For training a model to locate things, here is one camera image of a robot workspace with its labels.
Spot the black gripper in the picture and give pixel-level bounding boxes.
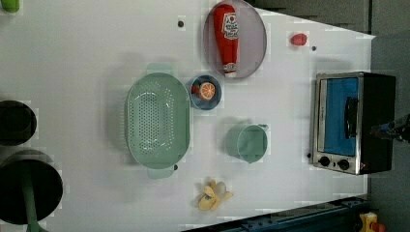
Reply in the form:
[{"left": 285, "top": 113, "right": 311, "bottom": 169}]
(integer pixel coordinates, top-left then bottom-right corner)
[{"left": 370, "top": 114, "right": 410, "bottom": 142}]

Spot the black silver toaster oven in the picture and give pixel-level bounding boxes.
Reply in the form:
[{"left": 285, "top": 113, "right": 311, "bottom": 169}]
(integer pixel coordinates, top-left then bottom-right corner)
[{"left": 312, "top": 72, "right": 395, "bottom": 175}]

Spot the yellow orange toy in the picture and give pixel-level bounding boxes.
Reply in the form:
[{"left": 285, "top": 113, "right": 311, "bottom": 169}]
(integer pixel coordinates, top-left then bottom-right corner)
[{"left": 359, "top": 212, "right": 386, "bottom": 232}]

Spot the red strawberry toy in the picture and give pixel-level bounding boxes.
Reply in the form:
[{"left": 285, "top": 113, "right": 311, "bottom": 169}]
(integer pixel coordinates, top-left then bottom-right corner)
[{"left": 290, "top": 33, "right": 308, "bottom": 46}]

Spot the green measuring cup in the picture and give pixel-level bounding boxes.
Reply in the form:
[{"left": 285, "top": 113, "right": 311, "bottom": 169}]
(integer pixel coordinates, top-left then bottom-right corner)
[{"left": 224, "top": 124, "right": 269, "bottom": 163}]

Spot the grey round plate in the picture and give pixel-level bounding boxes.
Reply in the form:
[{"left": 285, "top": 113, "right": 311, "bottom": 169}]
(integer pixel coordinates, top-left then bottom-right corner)
[{"left": 202, "top": 0, "right": 267, "bottom": 78}]

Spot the orange slice toy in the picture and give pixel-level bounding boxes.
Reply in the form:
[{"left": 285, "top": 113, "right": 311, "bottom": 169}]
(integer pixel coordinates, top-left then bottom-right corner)
[{"left": 199, "top": 82, "right": 216, "bottom": 101}]

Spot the small blue bowl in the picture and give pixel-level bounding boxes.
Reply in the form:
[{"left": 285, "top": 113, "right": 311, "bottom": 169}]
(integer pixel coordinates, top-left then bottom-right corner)
[{"left": 188, "top": 75, "right": 222, "bottom": 110}]

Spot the red ketchup bottle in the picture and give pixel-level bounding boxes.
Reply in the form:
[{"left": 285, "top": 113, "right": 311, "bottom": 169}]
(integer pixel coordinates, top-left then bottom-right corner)
[{"left": 213, "top": 4, "right": 239, "bottom": 77}]

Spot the green oval colander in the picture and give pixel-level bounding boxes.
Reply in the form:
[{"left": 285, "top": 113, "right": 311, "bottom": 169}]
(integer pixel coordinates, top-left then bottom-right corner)
[{"left": 125, "top": 63, "right": 190, "bottom": 180}]

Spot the large black cylinder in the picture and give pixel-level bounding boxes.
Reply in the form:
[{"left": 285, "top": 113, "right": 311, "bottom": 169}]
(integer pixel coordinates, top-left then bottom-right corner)
[{"left": 0, "top": 159, "right": 63, "bottom": 224}]

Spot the green stand pole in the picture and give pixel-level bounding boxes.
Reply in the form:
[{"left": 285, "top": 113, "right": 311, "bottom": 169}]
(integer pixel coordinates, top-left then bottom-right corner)
[{"left": 21, "top": 163, "right": 48, "bottom": 232}]

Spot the small black cylinder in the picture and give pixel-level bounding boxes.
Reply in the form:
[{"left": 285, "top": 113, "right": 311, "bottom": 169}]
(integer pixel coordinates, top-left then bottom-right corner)
[{"left": 0, "top": 101, "right": 37, "bottom": 146}]

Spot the green cylinder object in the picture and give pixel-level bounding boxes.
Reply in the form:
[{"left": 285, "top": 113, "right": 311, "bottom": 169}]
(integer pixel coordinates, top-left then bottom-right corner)
[{"left": 0, "top": 0, "right": 20, "bottom": 14}]

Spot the blue metal frame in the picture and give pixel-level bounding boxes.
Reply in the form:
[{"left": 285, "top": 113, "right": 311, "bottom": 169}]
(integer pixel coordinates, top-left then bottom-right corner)
[{"left": 184, "top": 197, "right": 369, "bottom": 232}]

